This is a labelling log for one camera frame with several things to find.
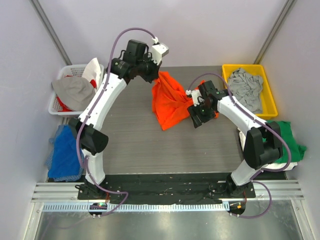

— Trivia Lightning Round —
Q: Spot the orange t shirt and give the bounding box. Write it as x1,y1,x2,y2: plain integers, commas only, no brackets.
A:
151,71,220,131

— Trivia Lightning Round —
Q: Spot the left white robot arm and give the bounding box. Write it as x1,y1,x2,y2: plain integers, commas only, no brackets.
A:
68,38,169,200

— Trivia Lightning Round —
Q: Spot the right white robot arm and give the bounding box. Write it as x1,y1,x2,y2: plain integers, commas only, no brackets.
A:
185,81,283,198

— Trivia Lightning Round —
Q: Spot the grey shirt in yellow bin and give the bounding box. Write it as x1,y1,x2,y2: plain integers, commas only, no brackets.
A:
228,67,264,114

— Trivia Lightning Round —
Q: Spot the white cloth in basket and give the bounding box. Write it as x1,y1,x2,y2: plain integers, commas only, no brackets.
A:
81,57,104,88

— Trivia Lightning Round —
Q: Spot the yellow plastic bin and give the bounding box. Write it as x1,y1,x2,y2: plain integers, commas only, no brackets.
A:
221,64,279,120

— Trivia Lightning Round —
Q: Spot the white plastic basket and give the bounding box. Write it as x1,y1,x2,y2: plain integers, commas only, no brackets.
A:
48,59,104,118

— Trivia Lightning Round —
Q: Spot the beige grey shirt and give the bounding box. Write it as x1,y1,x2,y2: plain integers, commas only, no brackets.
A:
51,76,96,112

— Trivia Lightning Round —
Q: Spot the red cloth in basket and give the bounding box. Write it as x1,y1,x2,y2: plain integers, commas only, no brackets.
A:
56,96,73,112

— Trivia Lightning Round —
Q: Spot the white folded t shirt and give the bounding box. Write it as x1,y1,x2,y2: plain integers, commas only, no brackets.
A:
238,128,298,171

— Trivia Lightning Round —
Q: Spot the green folded t shirt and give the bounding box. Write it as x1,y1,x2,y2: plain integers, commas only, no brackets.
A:
268,121,307,170

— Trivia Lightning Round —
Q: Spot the blue white checkered cloth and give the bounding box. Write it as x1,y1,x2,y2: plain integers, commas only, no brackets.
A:
44,122,86,183

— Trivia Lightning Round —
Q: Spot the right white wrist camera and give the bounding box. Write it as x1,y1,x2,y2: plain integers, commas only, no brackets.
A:
185,89,204,106

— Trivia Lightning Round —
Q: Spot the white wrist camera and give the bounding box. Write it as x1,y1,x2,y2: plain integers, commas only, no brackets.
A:
149,36,169,65
185,89,204,106

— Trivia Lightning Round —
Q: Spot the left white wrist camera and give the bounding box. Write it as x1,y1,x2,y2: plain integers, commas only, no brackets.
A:
149,36,169,65

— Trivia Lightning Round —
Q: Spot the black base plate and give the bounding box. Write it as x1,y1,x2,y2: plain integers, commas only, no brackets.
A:
75,172,256,205

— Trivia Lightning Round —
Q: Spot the aluminium rail frame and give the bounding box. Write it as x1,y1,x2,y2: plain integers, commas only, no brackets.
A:
22,173,315,240

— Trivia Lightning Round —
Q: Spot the left corner metal post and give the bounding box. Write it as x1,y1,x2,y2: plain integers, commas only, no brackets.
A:
29,0,72,66

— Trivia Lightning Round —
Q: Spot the corner metal post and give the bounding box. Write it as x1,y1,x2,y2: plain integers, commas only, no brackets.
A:
29,0,72,66
253,0,297,65

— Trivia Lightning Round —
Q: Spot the right corner metal post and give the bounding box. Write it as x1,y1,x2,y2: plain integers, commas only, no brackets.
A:
253,0,297,65

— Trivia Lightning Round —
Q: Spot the slotted cable duct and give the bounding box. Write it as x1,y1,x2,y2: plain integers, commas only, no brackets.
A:
42,201,230,213

